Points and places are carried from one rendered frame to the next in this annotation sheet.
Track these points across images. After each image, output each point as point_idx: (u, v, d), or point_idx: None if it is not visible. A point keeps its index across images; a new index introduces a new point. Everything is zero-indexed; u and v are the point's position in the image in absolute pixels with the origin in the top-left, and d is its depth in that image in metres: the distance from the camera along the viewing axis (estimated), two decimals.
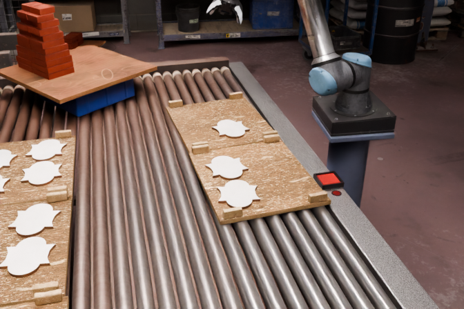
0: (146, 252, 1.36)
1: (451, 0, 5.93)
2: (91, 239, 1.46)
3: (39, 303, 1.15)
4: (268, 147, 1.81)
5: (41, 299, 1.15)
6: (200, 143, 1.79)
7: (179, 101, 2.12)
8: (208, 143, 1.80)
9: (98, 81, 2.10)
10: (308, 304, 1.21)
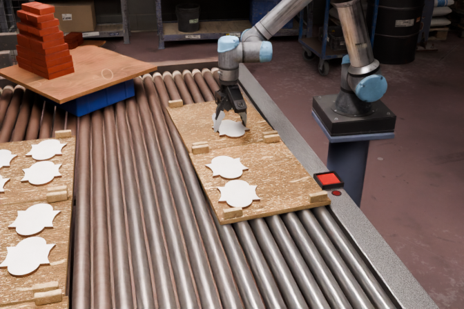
0: (146, 252, 1.36)
1: (451, 0, 5.93)
2: (91, 239, 1.46)
3: (39, 303, 1.15)
4: (268, 147, 1.81)
5: (41, 299, 1.15)
6: (200, 143, 1.79)
7: (179, 101, 2.12)
8: (208, 143, 1.80)
9: (98, 81, 2.10)
10: (308, 304, 1.21)
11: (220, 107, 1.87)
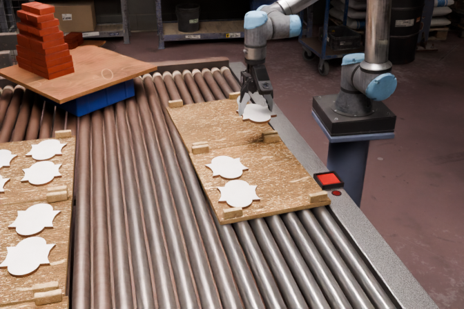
0: (146, 252, 1.36)
1: (451, 0, 5.93)
2: (91, 239, 1.46)
3: (39, 303, 1.15)
4: (268, 147, 1.81)
5: (41, 299, 1.15)
6: (200, 143, 1.79)
7: (179, 101, 2.12)
8: (208, 143, 1.80)
9: (98, 81, 2.10)
10: (308, 304, 1.21)
11: (244, 90, 1.73)
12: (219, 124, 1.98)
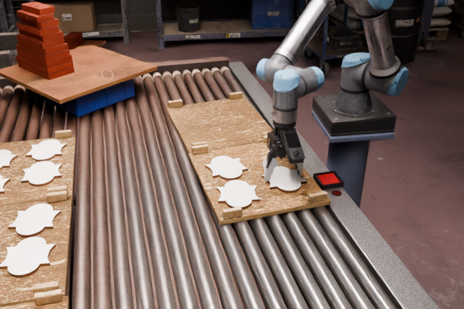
0: (146, 252, 1.36)
1: (451, 0, 5.93)
2: (91, 239, 1.46)
3: (39, 303, 1.15)
4: (268, 147, 1.81)
5: (41, 299, 1.15)
6: (200, 143, 1.79)
7: (179, 101, 2.12)
8: (208, 143, 1.80)
9: (98, 81, 2.10)
10: (308, 304, 1.21)
11: (272, 155, 1.56)
12: (219, 124, 1.98)
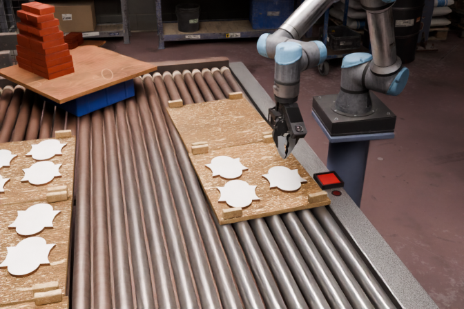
0: (146, 252, 1.36)
1: (451, 0, 5.93)
2: (91, 239, 1.46)
3: (39, 303, 1.15)
4: (268, 147, 1.81)
5: (41, 299, 1.15)
6: (200, 143, 1.79)
7: (179, 101, 2.12)
8: (208, 143, 1.80)
9: (98, 81, 2.10)
10: (308, 304, 1.21)
11: (275, 134, 1.53)
12: (219, 124, 1.98)
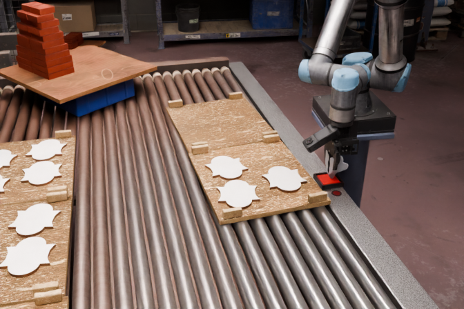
0: (146, 252, 1.36)
1: (451, 0, 5.93)
2: (91, 239, 1.46)
3: (39, 303, 1.15)
4: (268, 147, 1.81)
5: (41, 299, 1.15)
6: (200, 143, 1.79)
7: (179, 101, 2.12)
8: (208, 143, 1.80)
9: (98, 81, 2.10)
10: (308, 304, 1.21)
11: (325, 146, 1.63)
12: (219, 124, 1.98)
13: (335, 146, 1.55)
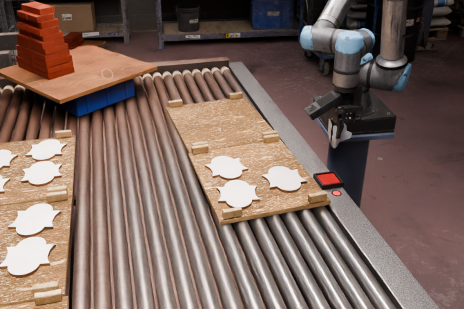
0: (146, 252, 1.36)
1: (451, 0, 5.93)
2: (91, 239, 1.46)
3: (39, 303, 1.15)
4: (268, 147, 1.81)
5: (41, 299, 1.15)
6: (200, 143, 1.79)
7: (179, 101, 2.12)
8: (208, 143, 1.80)
9: (98, 81, 2.10)
10: (308, 304, 1.21)
11: (328, 115, 1.58)
12: (219, 124, 1.98)
13: (338, 113, 1.50)
